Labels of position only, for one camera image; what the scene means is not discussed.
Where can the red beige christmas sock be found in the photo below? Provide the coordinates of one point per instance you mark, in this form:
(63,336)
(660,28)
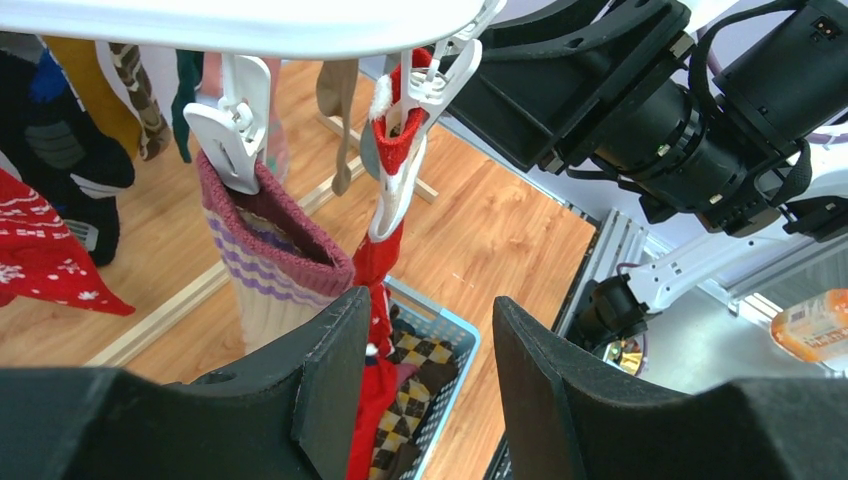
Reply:
(397,157)

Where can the black blue hanging sock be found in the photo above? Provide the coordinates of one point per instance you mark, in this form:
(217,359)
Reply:
(59,151)

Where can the white plastic sock hanger frame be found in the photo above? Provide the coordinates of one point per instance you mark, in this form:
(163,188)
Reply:
(295,30)

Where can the white hanger clip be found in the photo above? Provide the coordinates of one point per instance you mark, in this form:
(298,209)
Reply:
(233,135)
(432,87)

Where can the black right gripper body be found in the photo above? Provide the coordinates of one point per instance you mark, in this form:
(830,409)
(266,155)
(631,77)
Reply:
(552,83)

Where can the brown white striped hanging sock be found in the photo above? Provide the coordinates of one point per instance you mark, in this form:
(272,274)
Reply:
(156,133)

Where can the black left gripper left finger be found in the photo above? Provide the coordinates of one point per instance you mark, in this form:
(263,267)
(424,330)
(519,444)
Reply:
(285,411)

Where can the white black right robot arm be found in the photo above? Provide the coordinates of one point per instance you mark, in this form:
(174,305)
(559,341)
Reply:
(717,126)

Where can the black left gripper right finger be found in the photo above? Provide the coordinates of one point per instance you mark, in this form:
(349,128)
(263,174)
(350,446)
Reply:
(569,415)

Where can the mustard yellow hanging sock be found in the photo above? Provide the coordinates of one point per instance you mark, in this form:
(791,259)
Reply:
(79,60)

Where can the maroon purple striped hanging sock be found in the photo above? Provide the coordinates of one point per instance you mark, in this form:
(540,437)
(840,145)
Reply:
(284,267)

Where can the blue plastic laundry basket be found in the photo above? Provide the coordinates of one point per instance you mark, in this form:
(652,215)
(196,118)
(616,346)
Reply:
(433,352)

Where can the red snowflake hanging sock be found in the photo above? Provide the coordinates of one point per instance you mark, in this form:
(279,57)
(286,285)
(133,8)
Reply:
(41,259)

